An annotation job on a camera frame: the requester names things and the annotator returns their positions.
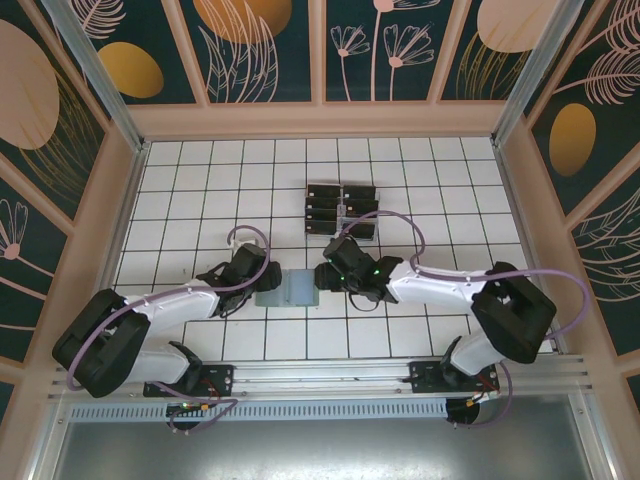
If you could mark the clear acrylic card stand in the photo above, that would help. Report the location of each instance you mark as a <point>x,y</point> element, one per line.
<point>339,210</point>

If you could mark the aluminium frame bar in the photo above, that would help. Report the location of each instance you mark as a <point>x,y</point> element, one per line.
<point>595,440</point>
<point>50,440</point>

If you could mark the framed art with leaf lines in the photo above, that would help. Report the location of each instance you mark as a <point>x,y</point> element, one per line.
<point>250,50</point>

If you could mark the framed art with fern leaves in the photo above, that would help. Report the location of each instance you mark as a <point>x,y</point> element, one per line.
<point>610,260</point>

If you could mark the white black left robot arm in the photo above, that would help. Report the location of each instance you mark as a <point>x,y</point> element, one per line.
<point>170,305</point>

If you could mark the framed art, fern and oval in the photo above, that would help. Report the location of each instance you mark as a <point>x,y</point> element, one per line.
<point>590,100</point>

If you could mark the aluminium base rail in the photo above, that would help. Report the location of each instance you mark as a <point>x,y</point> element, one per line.
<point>325,375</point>

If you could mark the framed art with flowers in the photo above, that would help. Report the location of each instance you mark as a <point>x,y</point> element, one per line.
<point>375,60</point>

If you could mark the black VIP credit card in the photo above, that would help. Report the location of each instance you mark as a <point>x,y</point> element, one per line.
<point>364,232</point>
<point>320,216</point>
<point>322,191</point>
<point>360,192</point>
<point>360,205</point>
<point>357,219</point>
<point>321,203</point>
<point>320,228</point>

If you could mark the grey metal sheet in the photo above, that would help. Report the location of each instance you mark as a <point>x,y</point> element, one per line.
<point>325,450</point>

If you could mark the framed art with single flower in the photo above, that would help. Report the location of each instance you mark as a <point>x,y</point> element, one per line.
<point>25,260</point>

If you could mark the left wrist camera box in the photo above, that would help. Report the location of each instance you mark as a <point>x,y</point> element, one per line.
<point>245,245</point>

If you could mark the framed art, large pale circle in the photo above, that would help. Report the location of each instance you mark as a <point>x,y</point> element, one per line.
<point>40,100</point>

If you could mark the aluminium corner post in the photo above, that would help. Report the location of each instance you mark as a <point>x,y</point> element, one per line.
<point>100,75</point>
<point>523,75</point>

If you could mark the framed art with golden oval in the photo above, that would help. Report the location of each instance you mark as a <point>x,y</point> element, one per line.
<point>130,70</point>

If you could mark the framed art, pale circle, grass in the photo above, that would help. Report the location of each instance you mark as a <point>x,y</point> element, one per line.
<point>480,60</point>

